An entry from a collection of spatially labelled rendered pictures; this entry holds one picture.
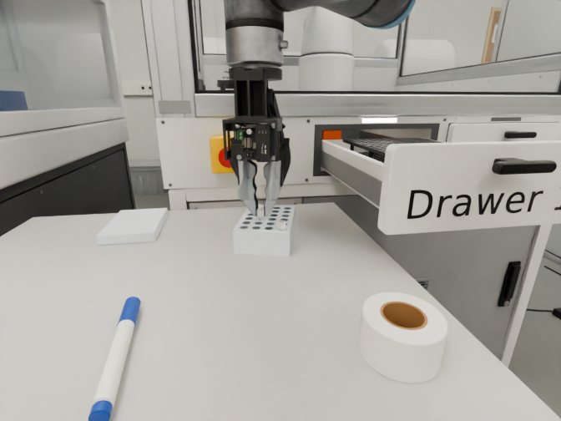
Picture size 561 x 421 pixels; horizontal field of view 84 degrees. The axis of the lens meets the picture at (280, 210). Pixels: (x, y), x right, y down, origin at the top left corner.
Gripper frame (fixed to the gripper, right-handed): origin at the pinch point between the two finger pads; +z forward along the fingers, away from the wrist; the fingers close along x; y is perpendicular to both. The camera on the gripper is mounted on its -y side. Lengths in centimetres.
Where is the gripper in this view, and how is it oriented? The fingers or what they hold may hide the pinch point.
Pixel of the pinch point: (261, 206)
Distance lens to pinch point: 50.3
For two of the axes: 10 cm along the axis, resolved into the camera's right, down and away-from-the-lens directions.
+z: 0.0, 9.4, 3.3
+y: -1.1, 3.3, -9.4
